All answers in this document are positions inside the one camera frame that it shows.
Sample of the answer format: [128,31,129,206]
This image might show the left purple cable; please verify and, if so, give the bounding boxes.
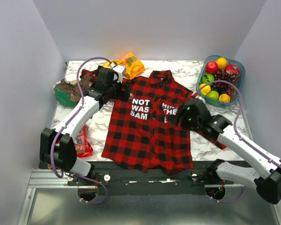
[50,56,115,179]

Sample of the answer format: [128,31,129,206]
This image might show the teal plastic fruit container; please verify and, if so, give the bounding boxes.
[196,55,245,107]

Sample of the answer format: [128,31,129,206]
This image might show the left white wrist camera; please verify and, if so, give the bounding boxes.
[113,65,126,83]

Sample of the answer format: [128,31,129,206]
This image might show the orange snack bag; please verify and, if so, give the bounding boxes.
[115,52,145,80]

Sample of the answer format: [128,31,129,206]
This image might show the red dragon fruit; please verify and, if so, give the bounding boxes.
[224,64,240,76]

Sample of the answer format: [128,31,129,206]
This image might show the purple cable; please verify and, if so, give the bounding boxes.
[199,80,281,202]
[50,56,115,179]

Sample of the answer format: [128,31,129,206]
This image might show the yellow lemon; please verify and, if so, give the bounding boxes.
[199,83,211,96]

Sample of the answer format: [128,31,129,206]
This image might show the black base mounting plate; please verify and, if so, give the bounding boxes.
[65,161,231,196]

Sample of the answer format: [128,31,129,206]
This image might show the red black plaid shirt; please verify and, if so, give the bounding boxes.
[81,68,227,174]

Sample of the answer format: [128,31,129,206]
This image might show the orange fruit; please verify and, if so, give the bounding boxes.
[218,93,231,103]
[216,57,228,70]

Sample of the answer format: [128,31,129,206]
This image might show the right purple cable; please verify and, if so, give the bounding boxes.
[199,80,281,202]

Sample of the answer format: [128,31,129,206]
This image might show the light green lime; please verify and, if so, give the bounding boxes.
[206,90,220,100]

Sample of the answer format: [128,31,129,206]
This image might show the orange fruit bottom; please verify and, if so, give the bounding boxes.
[218,93,231,103]

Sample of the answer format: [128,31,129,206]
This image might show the yellow Lays chips bag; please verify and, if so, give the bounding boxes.
[103,60,118,68]

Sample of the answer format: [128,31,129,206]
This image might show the purple grape bunch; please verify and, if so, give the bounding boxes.
[211,70,240,98]

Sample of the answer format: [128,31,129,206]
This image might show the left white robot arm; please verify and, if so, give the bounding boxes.
[40,65,130,185]

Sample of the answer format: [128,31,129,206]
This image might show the orange fruit top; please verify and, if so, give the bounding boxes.
[216,57,228,70]

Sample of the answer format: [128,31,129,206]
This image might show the red candy snack bag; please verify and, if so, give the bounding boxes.
[46,124,94,170]

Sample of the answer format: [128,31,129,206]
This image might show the green bowl with brown paper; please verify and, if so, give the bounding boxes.
[53,75,92,108]

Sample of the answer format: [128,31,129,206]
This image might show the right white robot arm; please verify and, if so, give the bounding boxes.
[173,98,281,204]

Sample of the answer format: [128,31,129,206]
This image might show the red apple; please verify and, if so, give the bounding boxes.
[205,61,219,75]

